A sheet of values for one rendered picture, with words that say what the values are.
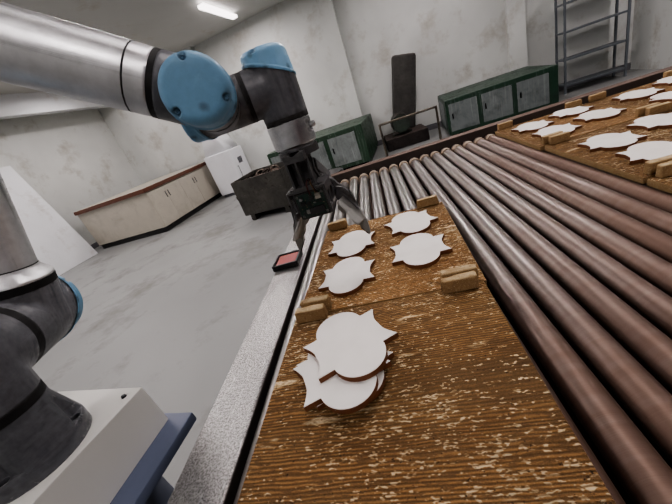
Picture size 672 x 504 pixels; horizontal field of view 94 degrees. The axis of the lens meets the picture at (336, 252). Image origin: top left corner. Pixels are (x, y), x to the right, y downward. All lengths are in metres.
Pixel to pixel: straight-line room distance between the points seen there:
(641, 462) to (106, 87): 0.63
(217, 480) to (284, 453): 0.10
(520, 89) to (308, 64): 4.41
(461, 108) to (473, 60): 1.94
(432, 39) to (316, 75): 2.55
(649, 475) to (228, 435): 0.46
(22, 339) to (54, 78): 0.36
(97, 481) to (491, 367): 0.57
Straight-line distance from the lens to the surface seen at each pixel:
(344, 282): 0.65
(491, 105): 6.36
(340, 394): 0.42
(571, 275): 0.63
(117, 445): 0.67
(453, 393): 0.43
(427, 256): 0.66
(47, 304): 0.70
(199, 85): 0.40
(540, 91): 6.54
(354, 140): 6.12
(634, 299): 0.60
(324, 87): 8.15
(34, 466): 0.63
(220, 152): 8.48
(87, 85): 0.45
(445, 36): 7.99
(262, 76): 0.55
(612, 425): 0.44
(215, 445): 0.54
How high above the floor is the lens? 1.28
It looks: 25 degrees down
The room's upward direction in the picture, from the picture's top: 20 degrees counter-clockwise
